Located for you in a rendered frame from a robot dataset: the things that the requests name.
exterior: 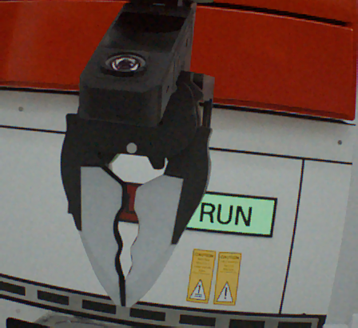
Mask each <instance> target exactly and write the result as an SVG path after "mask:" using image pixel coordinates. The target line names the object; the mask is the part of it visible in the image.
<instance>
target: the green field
mask: <svg viewBox="0 0 358 328"><path fill-rule="evenodd" d="M273 203H274V201H272V200H269V201H265V200H257V199H251V198H237V197H229V196H221V195H215V194H209V195H207V194H205V196H204V198H203V201H202V202H201V204H200V206H199V207H198V208H197V210H196V213H195V215H194V216H193V218H192V219H191V221H190V223H189V224H188V227H196V228H202V229H210V230H224V231H226V230H231V231H238V232H245V233H252V234H254V233H258V234H270V226H271V221H272V212H273Z"/></svg>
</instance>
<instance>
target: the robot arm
mask: <svg viewBox="0 0 358 328"><path fill-rule="evenodd" d="M207 2H213V0H131V2H127V3H126V4H125V5H124V6H123V7H122V8H121V10H120V12H119V13H118V14H117V16H116V18H115V19H114V20H113V22H112V24H111V25H110V27H109V29H108V30H107V32H106V34H105V35H104V36H103V38H102V40H101V41H100V42H99V44H98V46H97V48H96V50H95V51H94V52H93V55H92V56H91V57H90V58H89V61H88V62H87V63H86V66H85V68H84V69H83V71H82V74H81V75H80V81H79V83H78V87H79V107H78V110H77V113H76V114H75V113H72V114H67V115H66V132H65V137H64V140H63V145H62V152H61V161H60V169H61V178H62V185H63V188H64V191H65V195H66V200H67V202H68V205H69V207H70V210H71V213H72V216H73V219H74V224H75V226H76V228H77V230H78V233H79V234H80V236H81V239H82V244H83V246H84V249H85V252H86V255H87V256H88V258H89V261H90V263H91V265H92V268H93V272H94V273H95V274H96V276H97V278H98V280H99V282H100V283H101V286H102V287H103V289H104V290H105V292H106V293H107V294H108V295H109V296H110V298H111V299H112V300H113V302H114V304H115V305H116V306H126V307H131V306H133V305H134V304H135V303H136V302H138V301H139V300H140V299H141V298H143V297H144V296H145V295H146V294H147V293H148V292H149V291H150V290H151V289H152V287H153V285H155V283H156V281H157V279H158V277H159V276H160V275H161V272H162V271H163V269H164V268H165V266H166V265H167V264H168V262H169V260H170V259H171V257H172V255H173V252H174V251H175V249H176V248H177V245H178V243H179V241H180V237H181V236H182V234H183V232H184V231H185V228H186V227H187V226H188V224H189V223H190V221H191V219H192V218H193V216H194V215H195V213H196V210H197V208H198V207H199V206H200V204H201V202H202V201H203V198H204V196H205V192H206V190H207V187H208V184H209V177H211V170H212V161H211V158H210V152H209V143H210V138H211V136H212V133H213V128H212V127H211V121H212V112H213V96H214V94H213V88H214V79H215V77H213V76H209V75H207V74H204V73H195V72H192V71H190V66H191V58H192V50H193V35H194V27H195V25H194V21H195V13H196V5H197V3H207ZM201 100H204V108H203V116H202V124H201V110H200V105H199V101H201ZM121 154H132V156H140V157H147V158H148V160H149V161H150V163H151V165H152V167H153V169H154V170H163V169H164V168H165V171H164V173H163V174H162V175H159V176H157V177H155V178H153V179H151V181H149V182H146V183H144V184H143V185H141V186H139V187H138V188H137V190H136V193H135V200H134V212H135V214H136V216H137V220H138V222H139V228H138V236H137V237H136V239H135V241H134V242H133V244H132V246H131V248H130V257H131V262H132V263H133V264H132V266H131V267H130V270H129V273H128V275H127V276H126V278H125V275H124V273H123V270H122V266H121V263H120V256H121V252H122V249H123V246H124V242H122V239H121V235H120V232H119V229H118V226H119V218H120V216H121V214H122V212H123V211H124V209H125V207H126V204H127V202H126V195H127V186H126V184H125V182H124V181H123V180H122V179H121V178H119V177H118V176H117V175H116V174H114V173H113V167H112V162H114V161H115V160H116V159H117V158H119V157H120V156H121ZM166 158H167V159H166ZM165 159H166V161H168V162H167V165H166V167H165Z"/></svg>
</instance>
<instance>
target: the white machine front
mask: <svg viewBox="0 0 358 328"><path fill-rule="evenodd" d="M78 107H79V94H72V93H65V92H62V93H57V92H49V91H36V90H16V89H12V90H8V89H2V88H0V277H3V278H7V279H12V280H14V281H18V282H23V283H28V284H33V285H34V286H43V287H44V288H50V289H55V290H60V291H65V292H67V293H72V294H80V295H83V296H90V297H95V298H100V299H107V300H112V299H111V298H110V296H109V295H108V294H107V293H106V292H105V290H104V289H103V287H102V286H101V283H100V282H99V280H98V278H97V276H96V274H95V273H94V272H93V268H92V265H91V263H90V260H89V258H88V256H87V255H86V252H85V249H84V246H83V244H82V239H81V236H80V234H79V233H78V230H77V228H76V226H75V224H74V219H73V216H72V213H71V211H70V207H69V205H68V202H67V200H66V195H65V191H64V188H63V185H62V178H61V169H60V161H61V152H62V145H63V140H64V137H65V132H66V115H67V114H72V113H75V114H76V113H77V110H78ZM211 127H212V128H213V133H212V136H211V138H210V143H209V152H210V158H211V161H212V170H211V177H209V184H208V187H207V190H206V192H205V193H206V194H207V195H209V194H215V195H221V196H229V197H237V198H251V199H257V200H265V201H269V200H272V201H274V203H273V212H272V221H271V226H270V234H258V233H254V234H252V233H245V232H238V231H231V230H226V231H224V230H210V229H202V228H196V227H188V226H187V227H186V228H185V231H184V232H183V234H182V236H181V237H180V241H179V243H178V245H177V248H176V249H175V251H174V252H173V255H172V257H171V259H170V260H169V262H168V264H167V265H166V266H165V268H164V269H163V271H162V272H161V275H160V276H159V277H158V279H157V280H156V283H155V285H153V287H152V289H151V290H150V291H149V292H148V293H147V294H146V295H145V296H144V297H143V298H141V299H140V300H139V301H138V302H136V303H135V304H137V305H143V306H155V307H161V308H168V309H174V310H186V311H192V312H205V313H210V314H227V315H231V314H234V315H240V316H243V315H245V316H252V317H253V316H257V317H269V318H271V317H275V318H311V319H313V318H317V319H319V320H318V323H317V327H316V328H323V325H325V321H326V317H327V314H328V308H329V303H330V300H331V296H332V290H333V283H334V281H335V277H336V270H337V263H338V259H339V256H340V246H341V243H342V236H343V231H344V223H345V215H346V210H347V208H348V195H349V187H350V179H351V172H352V159H353V151H354V144H355V136H356V125H355V124H350V123H348V122H335V121H329V120H321V119H315V118H306V117H299V116H291V115H284V114H277V113H269V112H260V111H252V110H244V109H236V108H228V107H219V106H213V112H212V121H211ZM166 159H167V158H166ZM166 159H165V167H166V165H167V162H168V161H166ZM112 167H113V173H114V174H116V175H117V176H118V177H119V178H121V179H122V180H123V181H124V182H125V184H126V185H127V186H141V185H143V184H144V183H146V182H149V181H151V179H153V178H155V177H157V176H159V175H162V174H163V173H164V171H165V168H164V169H163V170H154V169H153V167H152V165H151V163H150V161H149V160H148V158H147V157H140V156H132V154H121V156H120V157H119V158H117V159H116V160H115V161H114V162H112ZM138 228H139V222H138V220H132V219H124V218H119V226H118V229H119V232H120V235H121V239H122V242H124V246H123V249H122V252H121V256H120V263H121V266H122V270H123V273H124V275H125V278H126V276H127V275H128V273H129V270H130V267H131V266H132V264H133V263H132V262H131V257H130V248H131V246H132V244H133V242H134V241H135V239H136V237H137V236H138ZM193 248H194V249H200V250H211V251H217V256H216V257H215V265H214V271H213V283H212V286H211V289H210V295H209V304H203V303H197V302H187V301H186V295H187V289H188V284H189V272H190V265H191V262H192V259H193ZM219 251H224V252H233V253H242V255H241V266H240V276H239V285H238V286H237V302H236V305H235V306H222V305H214V304H213V298H214V287H216V276H217V259H218V255H219Z"/></svg>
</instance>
